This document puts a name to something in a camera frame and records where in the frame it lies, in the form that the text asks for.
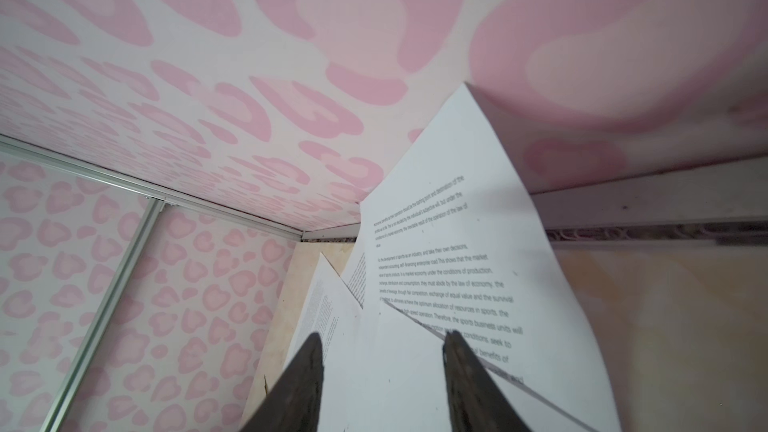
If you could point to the white sheet under pile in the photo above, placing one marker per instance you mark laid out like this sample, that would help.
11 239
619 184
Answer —
388 377

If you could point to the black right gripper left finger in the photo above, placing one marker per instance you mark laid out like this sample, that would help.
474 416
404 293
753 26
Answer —
294 402

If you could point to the aluminium frame post left corner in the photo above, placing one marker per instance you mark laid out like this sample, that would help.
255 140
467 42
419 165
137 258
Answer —
86 170

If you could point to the white text sheet leaning wall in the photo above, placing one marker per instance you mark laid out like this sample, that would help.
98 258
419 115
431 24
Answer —
454 241

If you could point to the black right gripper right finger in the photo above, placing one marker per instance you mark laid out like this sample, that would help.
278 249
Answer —
475 402

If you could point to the white text sheet middle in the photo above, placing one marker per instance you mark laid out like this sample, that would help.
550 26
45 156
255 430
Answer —
331 310

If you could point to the aluminium diagonal brace left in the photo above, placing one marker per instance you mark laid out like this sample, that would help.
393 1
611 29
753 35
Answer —
88 349

